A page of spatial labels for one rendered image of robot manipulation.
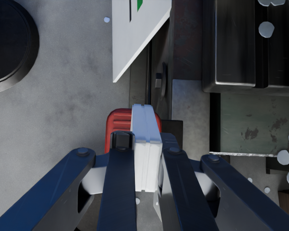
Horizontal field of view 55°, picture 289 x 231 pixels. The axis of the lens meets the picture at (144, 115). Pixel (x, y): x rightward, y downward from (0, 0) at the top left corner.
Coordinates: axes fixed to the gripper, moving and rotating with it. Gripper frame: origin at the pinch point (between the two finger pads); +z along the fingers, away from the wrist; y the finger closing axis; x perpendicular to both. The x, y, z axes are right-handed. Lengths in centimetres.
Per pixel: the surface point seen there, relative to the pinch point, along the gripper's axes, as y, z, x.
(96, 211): -9, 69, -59
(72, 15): -24, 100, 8
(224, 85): 11.7, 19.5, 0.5
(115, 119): -2.2, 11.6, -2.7
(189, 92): 8.4, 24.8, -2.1
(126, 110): -1.1, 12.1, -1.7
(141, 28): 1, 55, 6
